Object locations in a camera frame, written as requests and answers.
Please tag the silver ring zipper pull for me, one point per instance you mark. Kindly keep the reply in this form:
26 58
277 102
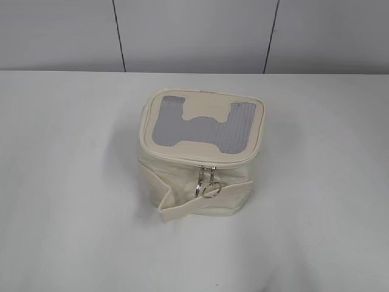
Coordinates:
201 172

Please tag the cream fabric zipper bag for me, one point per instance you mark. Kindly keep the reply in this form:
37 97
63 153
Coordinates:
181 129

